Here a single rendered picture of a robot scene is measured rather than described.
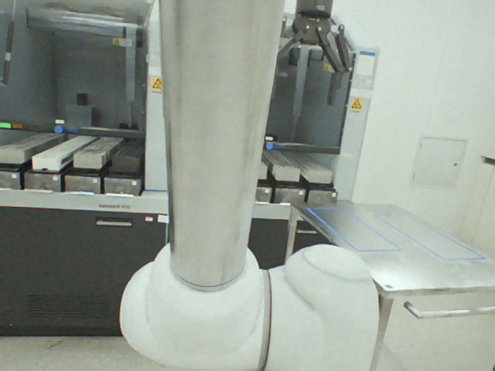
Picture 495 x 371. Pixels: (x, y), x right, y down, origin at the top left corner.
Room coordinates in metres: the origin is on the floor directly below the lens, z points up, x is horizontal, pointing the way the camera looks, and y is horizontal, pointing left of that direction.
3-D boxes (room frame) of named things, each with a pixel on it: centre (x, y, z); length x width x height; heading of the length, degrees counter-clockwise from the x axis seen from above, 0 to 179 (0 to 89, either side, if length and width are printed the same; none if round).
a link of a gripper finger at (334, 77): (0.82, -0.18, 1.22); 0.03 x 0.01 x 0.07; 9
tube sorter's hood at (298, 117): (1.80, -0.08, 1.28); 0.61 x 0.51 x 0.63; 99
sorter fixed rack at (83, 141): (1.83, 0.87, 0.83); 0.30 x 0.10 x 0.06; 9
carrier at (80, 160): (1.44, 0.65, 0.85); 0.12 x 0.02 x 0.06; 100
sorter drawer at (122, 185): (1.70, 0.54, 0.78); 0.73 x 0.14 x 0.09; 9
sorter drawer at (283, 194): (1.81, -0.16, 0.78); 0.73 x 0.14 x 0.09; 9
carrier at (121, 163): (1.47, 0.50, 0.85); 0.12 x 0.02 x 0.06; 99
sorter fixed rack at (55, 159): (1.52, 0.82, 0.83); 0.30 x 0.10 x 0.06; 9
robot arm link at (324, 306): (0.50, -0.15, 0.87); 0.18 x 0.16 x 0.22; 93
